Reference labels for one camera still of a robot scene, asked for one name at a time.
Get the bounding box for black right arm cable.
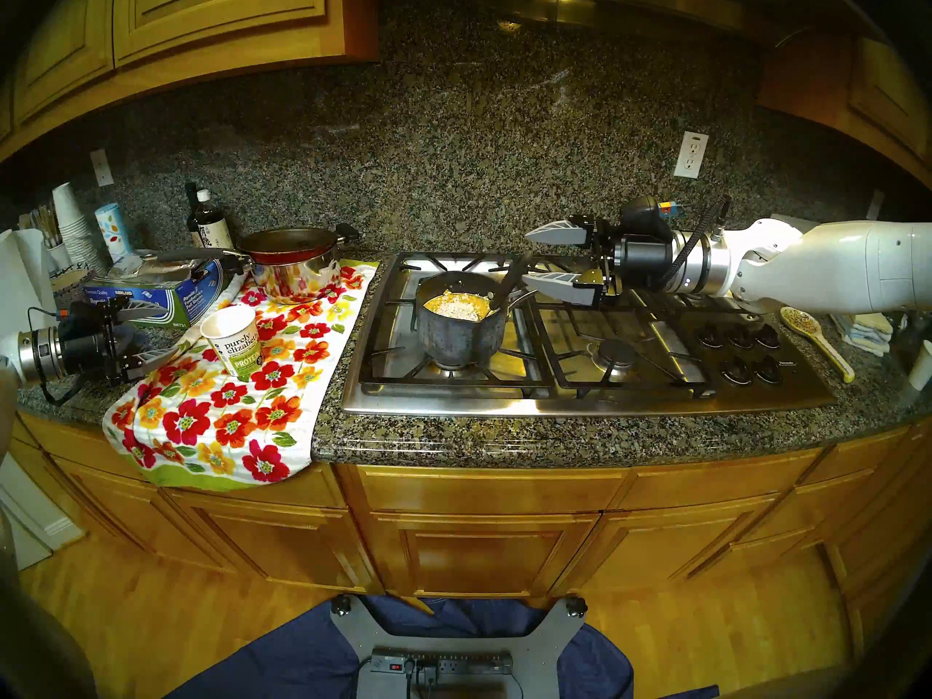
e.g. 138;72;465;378
666;194;732;291

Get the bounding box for stainless gas cooktop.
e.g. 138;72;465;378
341;251;838;418

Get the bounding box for blue floor cloth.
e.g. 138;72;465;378
166;596;722;699

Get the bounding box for wooden wall cabinet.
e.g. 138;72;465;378
757;35;932;189
0;0;379;159

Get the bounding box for floral kitchen towel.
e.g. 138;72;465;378
102;259;379;493

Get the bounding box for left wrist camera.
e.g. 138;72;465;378
57;297;125;331

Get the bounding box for white paper oats cup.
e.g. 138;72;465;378
200;304;263;382

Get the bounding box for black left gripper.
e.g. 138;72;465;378
60;302;181;387

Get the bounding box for steel pan red rim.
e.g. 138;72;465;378
157;224;361;305

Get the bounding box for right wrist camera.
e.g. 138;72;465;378
620;195;685;243

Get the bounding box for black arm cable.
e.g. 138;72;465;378
666;194;732;291
28;307;81;407

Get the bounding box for dark bottle white cap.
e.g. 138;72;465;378
195;188;235;250

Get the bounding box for white paper towel roll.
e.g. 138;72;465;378
0;228;59;341

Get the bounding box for yellow ceramic spoon rest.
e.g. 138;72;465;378
779;306;856;384

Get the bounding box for folded dish cloth stack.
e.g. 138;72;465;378
830;312;895;358

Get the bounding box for wooden base cabinets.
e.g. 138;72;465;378
11;414;932;633

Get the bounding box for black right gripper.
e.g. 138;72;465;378
520;215;676;307

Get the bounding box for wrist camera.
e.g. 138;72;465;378
57;297;125;331
620;195;685;243

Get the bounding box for grey power strip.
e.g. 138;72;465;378
371;648;514;676

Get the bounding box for dark grey saucepan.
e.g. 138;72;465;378
412;269;543;371

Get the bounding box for blue dotted paper cup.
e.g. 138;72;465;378
95;202;139;265

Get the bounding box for blue foil box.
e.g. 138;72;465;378
82;257;225;327

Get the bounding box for cup of wooden sticks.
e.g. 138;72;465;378
20;206;70;269

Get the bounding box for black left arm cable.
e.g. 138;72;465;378
28;307;81;407

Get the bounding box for stack of white cups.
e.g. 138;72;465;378
51;182;106;272

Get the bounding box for black cooking spoon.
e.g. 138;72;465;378
489;252;536;316

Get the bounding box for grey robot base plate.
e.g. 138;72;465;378
331;594;589;699

